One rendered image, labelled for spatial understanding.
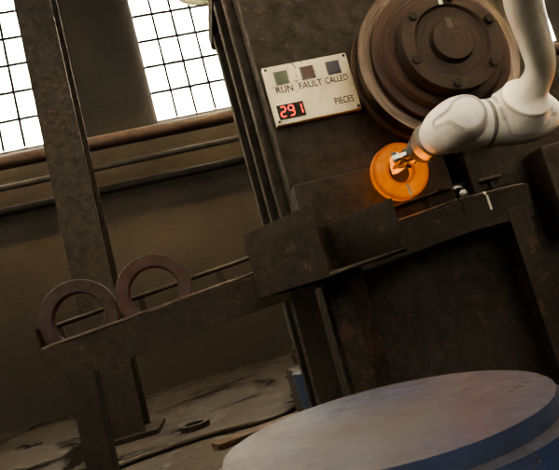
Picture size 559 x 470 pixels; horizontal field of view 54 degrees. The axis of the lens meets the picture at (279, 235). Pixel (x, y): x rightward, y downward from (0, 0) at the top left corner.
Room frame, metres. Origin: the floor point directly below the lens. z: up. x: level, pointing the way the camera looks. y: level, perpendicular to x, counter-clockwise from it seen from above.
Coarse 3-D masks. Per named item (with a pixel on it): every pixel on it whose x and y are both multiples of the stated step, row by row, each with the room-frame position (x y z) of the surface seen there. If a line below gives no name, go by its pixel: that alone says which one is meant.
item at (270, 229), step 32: (288, 224) 1.03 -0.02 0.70; (352, 224) 1.25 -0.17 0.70; (384, 224) 1.19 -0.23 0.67; (256, 256) 1.11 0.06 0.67; (288, 256) 1.05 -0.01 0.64; (320, 256) 0.99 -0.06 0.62; (352, 256) 1.27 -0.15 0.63; (384, 256) 1.21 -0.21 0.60; (288, 288) 1.06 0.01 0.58; (352, 288) 1.13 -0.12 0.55; (352, 320) 1.13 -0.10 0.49; (352, 352) 1.15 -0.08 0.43; (384, 352) 1.16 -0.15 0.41; (384, 384) 1.14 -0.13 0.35
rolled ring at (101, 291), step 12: (60, 288) 1.29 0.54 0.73; (72, 288) 1.29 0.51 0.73; (84, 288) 1.30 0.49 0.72; (96, 288) 1.30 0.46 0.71; (48, 300) 1.28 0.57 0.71; (60, 300) 1.29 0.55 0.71; (108, 300) 1.31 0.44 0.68; (48, 312) 1.28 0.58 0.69; (108, 312) 1.31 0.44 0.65; (48, 324) 1.28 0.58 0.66; (48, 336) 1.28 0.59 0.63; (60, 336) 1.30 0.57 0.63
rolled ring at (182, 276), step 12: (132, 264) 1.32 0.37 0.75; (144, 264) 1.32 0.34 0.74; (156, 264) 1.33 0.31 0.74; (168, 264) 1.33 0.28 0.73; (180, 264) 1.34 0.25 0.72; (120, 276) 1.31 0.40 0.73; (132, 276) 1.32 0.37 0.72; (180, 276) 1.33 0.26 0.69; (120, 288) 1.31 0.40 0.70; (180, 288) 1.33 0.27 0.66; (192, 288) 1.35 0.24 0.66; (120, 300) 1.31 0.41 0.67; (132, 312) 1.31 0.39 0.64
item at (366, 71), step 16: (384, 0) 1.43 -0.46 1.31; (480, 0) 1.48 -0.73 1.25; (368, 16) 1.42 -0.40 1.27; (496, 16) 1.48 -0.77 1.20; (368, 32) 1.42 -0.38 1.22; (368, 48) 1.42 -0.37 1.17; (512, 48) 1.48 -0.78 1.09; (368, 64) 1.41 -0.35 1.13; (512, 64) 1.48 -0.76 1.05; (368, 80) 1.41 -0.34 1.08; (368, 96) 1.46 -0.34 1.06; (384, 96) 1.42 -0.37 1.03; (384, 112) 1.42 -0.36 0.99; (400, 112) 1.42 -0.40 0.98; (400, 128) 1.47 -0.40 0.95
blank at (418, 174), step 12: (396, 144) 1.43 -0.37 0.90; (384, 156) 1.42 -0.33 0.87; (372, 168) 1.42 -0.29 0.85; (384, 168) 1.42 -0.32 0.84; (420, 168) 1.44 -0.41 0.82; (372, 180) 1.44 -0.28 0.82; (384, 180) 1.42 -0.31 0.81; (408, 180) 1.44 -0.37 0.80; (420, 180) 1.44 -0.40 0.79; (384, 192) 1.43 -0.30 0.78; (396, 192) 1.43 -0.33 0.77; (408, 192) 1.43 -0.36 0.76
